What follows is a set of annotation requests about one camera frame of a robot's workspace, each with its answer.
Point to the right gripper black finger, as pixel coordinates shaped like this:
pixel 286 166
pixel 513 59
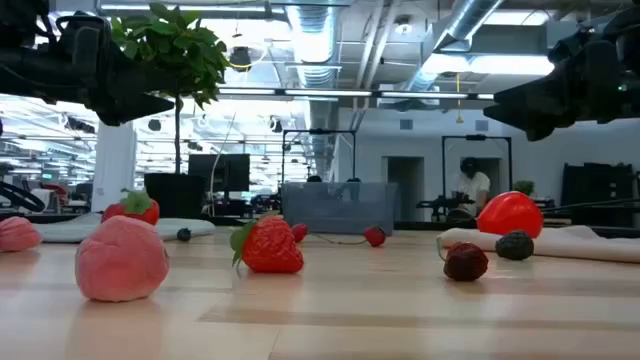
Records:
pixel 530 120
pixel 545 90

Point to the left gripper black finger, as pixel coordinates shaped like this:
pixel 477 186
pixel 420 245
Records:
pixel 130 110
pixel 125 85

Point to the shiny red toy pepper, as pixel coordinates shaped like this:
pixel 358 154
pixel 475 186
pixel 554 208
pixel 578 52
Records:
pixel 510 212

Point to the dark toy blackberry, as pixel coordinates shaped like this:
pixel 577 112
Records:
pixel 515 246

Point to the dark blue toy blueberry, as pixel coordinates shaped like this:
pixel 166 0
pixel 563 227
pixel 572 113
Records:
pixel 183 234

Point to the pink toy fruit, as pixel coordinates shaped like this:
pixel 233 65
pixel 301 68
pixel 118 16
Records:
pixel 17 234
pixel 121 262

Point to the dark red toy cherry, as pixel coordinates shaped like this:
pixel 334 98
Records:
pixel 465 262

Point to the grey plastic tupperware container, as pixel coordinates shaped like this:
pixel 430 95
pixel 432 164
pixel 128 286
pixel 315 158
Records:
pixel 340 210

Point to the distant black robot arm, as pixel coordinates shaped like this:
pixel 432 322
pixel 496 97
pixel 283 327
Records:
pixel 440 202

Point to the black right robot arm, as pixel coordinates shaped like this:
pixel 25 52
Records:
pixel 632 50

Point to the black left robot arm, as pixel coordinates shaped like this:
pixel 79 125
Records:
pixel 20 75

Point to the white column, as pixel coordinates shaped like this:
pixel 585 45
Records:
pixel 114 165

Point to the green leafy artificial plant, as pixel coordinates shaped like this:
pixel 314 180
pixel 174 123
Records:
pixel 170 45

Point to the small green plant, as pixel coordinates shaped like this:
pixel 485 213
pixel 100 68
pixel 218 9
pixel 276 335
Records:
pixel 523 187

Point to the person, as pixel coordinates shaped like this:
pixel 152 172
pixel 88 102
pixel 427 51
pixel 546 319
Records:
pixel 470 187

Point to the black plant pot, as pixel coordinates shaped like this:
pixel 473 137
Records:
pixel 175 195

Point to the black cabinet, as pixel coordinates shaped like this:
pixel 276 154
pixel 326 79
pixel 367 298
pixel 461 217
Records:
pixel 600 192

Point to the black office monitor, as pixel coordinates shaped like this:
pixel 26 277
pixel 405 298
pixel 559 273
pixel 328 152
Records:
pixel 220 172

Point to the black hanging ceiling speaker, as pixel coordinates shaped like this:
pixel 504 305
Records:
pixel 240 57

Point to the pale pink folded cloth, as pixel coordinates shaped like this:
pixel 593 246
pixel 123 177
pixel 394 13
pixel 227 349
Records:
pixel 575 245

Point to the grey-blue folded cloth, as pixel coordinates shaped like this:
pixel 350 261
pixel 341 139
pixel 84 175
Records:
pixel 55 231

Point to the long ceiling light bar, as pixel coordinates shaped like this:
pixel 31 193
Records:
pixel 325 93

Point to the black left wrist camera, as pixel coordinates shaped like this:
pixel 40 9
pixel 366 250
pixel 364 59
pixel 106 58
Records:
pixel 82 35

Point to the black metal gantry frame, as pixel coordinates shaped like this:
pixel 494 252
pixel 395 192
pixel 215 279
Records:
pixel 475 137
pixel 320 131

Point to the silver ventilation duct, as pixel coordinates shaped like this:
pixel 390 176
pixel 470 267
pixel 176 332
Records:
pixel 312 40
pixel 470 15

